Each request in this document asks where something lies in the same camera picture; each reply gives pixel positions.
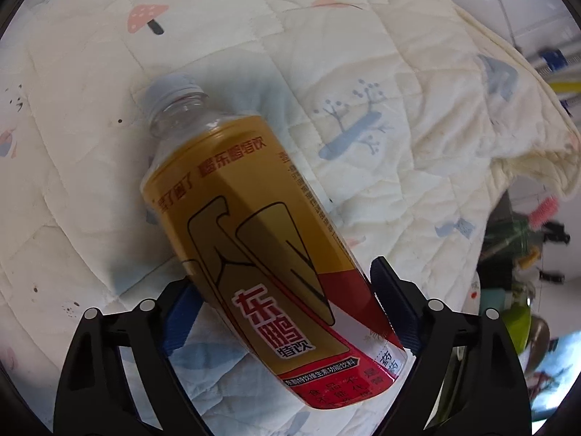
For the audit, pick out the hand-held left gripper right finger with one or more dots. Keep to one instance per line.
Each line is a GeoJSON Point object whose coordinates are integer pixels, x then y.
{"type": "Point", "coordinates": [399, 299]}

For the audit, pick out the gold and red drink bottle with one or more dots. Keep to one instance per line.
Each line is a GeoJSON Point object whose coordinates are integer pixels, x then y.
{"type": "Point", "coordinates": [254, 218]}

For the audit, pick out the window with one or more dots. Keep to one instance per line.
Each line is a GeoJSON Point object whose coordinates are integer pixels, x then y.
{"type": "Point", "coordinates": [553, 381]}

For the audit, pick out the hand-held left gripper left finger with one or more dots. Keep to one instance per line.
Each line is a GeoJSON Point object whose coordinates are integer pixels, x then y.
{"type": "Point", "coordinates": [181, 318]}

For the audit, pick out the pink brush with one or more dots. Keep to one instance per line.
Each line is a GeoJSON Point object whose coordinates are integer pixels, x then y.
{"type": "Point", "coordinates": [543, 211]}

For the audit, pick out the metal bowl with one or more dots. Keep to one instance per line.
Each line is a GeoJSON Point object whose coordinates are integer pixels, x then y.
{"type": "Point", "coordinates": [538, 340]}

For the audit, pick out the cream quilted printed blanket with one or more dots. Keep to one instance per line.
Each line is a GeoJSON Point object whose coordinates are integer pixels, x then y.
{"type": "Point", "coordinates": [363, 54]}

